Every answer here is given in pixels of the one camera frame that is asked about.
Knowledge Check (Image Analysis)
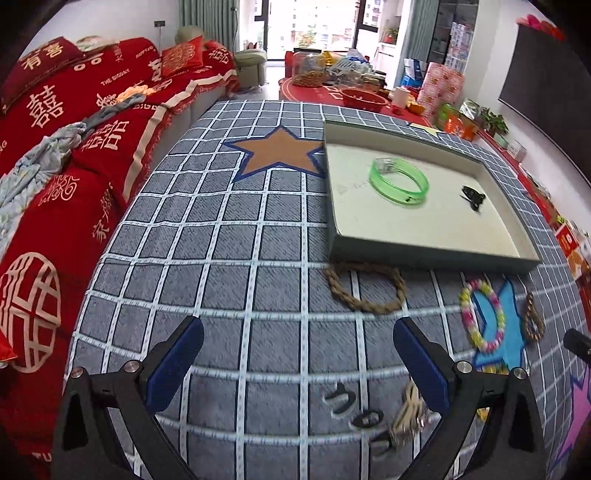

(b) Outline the brown spiral hair tie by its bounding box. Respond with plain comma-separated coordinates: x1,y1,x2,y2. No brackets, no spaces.
523,292,547,343

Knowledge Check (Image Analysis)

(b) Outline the yellow hair tie with flower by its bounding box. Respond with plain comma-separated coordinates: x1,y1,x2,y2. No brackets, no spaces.
475,361,512,422

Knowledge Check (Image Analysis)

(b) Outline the beige hair clip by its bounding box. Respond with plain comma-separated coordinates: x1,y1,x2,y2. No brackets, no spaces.
389,380,429,449

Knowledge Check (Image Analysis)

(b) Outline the colourful beaded bracelet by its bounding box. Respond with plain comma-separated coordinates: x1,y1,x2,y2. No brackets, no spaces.
458,279,507,354

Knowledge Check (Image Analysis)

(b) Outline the brown braided hair tie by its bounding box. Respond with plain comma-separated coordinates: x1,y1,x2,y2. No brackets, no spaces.
323,262,410,316

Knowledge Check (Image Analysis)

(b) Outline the red sofa cover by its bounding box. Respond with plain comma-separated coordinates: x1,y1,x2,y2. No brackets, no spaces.
1,37,238,479

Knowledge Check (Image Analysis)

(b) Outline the black hair claw clip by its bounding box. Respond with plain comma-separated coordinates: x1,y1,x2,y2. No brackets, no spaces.
462,185,486,213

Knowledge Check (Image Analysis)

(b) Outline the grey checked table cloth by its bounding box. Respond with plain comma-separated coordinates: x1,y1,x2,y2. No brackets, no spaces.
64,98,588,480

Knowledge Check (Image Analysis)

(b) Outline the green translucent bangle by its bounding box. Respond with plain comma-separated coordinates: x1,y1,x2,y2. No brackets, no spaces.
369,157,430,206

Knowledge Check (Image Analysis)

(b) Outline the green shallow box tray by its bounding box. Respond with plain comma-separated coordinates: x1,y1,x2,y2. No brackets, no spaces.
324,120,542,274

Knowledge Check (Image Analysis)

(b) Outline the green potted plant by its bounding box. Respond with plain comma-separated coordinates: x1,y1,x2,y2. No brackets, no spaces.
479,107,509,137

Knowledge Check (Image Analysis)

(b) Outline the grey blue blanket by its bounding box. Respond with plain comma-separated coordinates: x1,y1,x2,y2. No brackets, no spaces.
1,93,146,250

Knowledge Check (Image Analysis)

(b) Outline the pink floral gift box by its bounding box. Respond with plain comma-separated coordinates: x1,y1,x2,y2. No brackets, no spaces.
417,62,465,124

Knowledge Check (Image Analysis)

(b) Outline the red round table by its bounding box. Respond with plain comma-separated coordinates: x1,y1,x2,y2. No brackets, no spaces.
280,78,431,127

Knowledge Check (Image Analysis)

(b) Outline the white mug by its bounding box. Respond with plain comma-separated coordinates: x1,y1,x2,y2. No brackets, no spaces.
390,87,410,110

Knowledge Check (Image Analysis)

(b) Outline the red plastic basket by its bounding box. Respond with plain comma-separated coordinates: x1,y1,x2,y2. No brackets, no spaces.
341,88,389,113

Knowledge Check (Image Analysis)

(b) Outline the dark red pillow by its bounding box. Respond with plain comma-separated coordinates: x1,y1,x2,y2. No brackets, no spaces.
1,37,85,113

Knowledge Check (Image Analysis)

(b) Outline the clear snack jar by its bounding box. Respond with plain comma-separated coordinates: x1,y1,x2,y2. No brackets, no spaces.
293,49,327,88

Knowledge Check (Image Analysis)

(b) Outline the red embroidered cushion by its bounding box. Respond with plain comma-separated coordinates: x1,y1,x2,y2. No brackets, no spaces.
161,36,204,77

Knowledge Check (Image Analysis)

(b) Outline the beige armchair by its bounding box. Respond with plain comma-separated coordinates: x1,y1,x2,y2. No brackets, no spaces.
174,25,269,89

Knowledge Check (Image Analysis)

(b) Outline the green curtain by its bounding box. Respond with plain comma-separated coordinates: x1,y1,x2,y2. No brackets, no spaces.
178,0,238,51

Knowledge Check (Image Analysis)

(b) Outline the black wall television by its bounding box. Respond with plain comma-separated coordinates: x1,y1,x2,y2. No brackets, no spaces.
499,25,590,176

